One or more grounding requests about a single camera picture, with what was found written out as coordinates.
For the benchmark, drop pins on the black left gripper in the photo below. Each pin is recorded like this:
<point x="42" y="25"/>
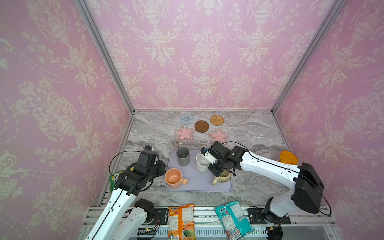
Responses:
<point x="160" y="164"/>

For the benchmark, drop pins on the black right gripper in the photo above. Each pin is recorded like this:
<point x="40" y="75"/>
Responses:
<point x="217" y="167"/>

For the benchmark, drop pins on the pink flower silicone coaster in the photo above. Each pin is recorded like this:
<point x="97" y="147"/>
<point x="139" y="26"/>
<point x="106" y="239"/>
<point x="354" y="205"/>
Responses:
<point x="218" y="135"/>

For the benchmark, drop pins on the white mug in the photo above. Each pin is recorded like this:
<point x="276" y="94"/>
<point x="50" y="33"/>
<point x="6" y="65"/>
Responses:
<point x="202" y="164"/>

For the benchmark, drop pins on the peach orange mug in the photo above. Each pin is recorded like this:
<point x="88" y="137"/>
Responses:
<point x="174" y="179"/>

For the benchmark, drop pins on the brown wooden round coaster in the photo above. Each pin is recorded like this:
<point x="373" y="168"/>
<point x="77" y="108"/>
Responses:
<point x="202" y="126"/>

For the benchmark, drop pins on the blue woven round coaster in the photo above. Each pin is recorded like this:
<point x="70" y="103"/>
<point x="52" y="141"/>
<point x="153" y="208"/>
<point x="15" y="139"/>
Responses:
<point x="186" y="119"/>

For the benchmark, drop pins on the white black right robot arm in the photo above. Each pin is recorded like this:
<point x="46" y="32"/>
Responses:
<point x="305" y="186"/>

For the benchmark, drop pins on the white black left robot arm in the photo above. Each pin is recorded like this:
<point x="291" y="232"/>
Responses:
<point x="123" y="213"/>

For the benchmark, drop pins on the woven rattan round coaster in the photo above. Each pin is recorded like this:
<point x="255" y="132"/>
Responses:
<point x="217" y="120"/>

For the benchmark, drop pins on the beige yellow mug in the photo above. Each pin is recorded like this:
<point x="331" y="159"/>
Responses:
<point x="224" y="177"/>

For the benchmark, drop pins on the green snack packet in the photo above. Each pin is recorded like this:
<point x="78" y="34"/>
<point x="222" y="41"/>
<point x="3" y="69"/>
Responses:
<point x="113" y="179"/>

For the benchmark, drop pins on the lavender silicone tray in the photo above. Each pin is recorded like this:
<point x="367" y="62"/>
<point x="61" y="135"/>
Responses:
<point x="198" y="181"/>

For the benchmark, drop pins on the grey mug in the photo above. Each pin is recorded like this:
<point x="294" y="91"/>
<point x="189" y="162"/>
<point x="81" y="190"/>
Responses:
<point x="183" y="156"/>

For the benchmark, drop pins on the teal snack bag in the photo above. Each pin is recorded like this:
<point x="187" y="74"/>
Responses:
<point x="234" y="221"/>

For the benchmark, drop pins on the orange snack bag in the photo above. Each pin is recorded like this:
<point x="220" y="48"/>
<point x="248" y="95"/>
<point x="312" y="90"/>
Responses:
<point x="181" y="223"/>

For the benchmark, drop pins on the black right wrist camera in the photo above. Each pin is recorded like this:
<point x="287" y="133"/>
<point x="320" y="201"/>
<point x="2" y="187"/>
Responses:
<point x="215" y="152"/>

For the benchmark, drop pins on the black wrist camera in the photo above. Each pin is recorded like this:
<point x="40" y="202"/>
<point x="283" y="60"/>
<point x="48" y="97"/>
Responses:
<point x="146" y="161"/>
<point x="215" y="152"/>

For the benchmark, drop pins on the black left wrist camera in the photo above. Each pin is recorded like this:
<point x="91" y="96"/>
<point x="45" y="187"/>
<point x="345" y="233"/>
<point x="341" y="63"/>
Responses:
<point x="146" y="161"/>

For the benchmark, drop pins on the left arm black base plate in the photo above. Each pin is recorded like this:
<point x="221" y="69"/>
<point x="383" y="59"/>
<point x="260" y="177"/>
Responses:
<point x="158" y="217"/>

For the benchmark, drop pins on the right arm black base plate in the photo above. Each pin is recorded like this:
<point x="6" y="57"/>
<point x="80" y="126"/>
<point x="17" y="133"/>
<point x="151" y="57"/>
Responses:
<point x="257" y="217"/>

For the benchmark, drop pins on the aluminium frame post left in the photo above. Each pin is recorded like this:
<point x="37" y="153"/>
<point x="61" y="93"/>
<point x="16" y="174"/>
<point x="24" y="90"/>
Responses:
<point x="101" y="46"/>

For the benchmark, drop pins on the aluminium frame post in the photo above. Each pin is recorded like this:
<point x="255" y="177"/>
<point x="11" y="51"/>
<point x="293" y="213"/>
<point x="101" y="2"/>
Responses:
<point x="101" y="46"/>
<point x="319" y="35"/>

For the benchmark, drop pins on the aluminium frame post right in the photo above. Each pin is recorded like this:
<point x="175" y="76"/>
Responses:
<point x="319" y="35"/>

